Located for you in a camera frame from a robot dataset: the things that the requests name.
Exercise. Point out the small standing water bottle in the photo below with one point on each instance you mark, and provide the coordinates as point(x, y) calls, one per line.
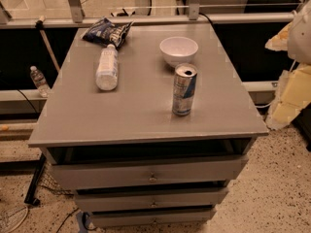
point(40, 81)

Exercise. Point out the grey drawer cabinet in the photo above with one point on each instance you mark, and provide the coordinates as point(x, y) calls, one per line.
point(134, 123)

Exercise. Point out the lying clear plastic bottle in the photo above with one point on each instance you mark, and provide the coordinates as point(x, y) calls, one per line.
point(106, 76)

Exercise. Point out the grey metal rail frame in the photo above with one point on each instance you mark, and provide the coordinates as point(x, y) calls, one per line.
point(87, 11)

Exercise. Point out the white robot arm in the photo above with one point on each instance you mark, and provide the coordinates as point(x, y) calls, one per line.
point(299, 40)

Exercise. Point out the wire mesh object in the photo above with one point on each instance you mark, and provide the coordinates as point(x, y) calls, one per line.
point(12, 219)

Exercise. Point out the black metal leg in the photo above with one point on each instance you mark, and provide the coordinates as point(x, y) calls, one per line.
point(30, 198)

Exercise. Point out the wooden stick handle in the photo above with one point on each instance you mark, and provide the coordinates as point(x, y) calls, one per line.
point(40, 26)

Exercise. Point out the white bowl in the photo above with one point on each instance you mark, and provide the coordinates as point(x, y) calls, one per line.
point(178, 50)

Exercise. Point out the grey drawer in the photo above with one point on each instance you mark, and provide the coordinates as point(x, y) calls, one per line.
point(147, 218)
point(166, 171)
point(154, 200)

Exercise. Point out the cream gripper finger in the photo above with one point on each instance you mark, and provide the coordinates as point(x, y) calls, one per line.
point(280, 40)
point(293, 94)

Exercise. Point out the blue chip bag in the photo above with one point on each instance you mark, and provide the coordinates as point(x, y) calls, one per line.
point(104, 32)

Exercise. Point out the middle grey drawer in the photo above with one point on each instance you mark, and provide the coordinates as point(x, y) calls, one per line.
point(154, 200)

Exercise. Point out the redbull can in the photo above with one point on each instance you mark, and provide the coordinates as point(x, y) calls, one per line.
point(183, 88)

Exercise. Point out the bottom grey drawer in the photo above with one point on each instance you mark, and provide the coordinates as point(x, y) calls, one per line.
point(147, 218)

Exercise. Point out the top grey drawer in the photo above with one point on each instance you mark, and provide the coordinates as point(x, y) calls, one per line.
point(166, 171)

